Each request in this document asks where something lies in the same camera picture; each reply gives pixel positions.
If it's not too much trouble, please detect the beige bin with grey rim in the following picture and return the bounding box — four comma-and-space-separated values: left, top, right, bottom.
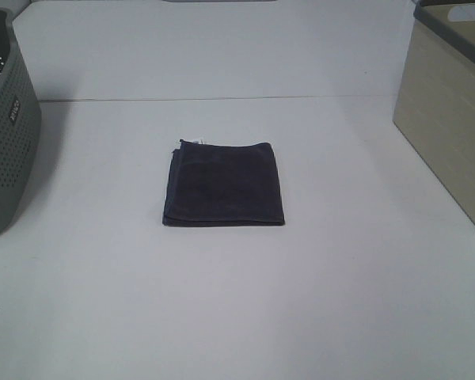
393, 1, 475, 225

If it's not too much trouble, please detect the grey perforated plastic basket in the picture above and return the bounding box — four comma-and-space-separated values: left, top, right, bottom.
0, 8, 41, 233

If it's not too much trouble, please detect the folded dark navy towel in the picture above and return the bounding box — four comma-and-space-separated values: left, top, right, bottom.
162, 139, 285, 227

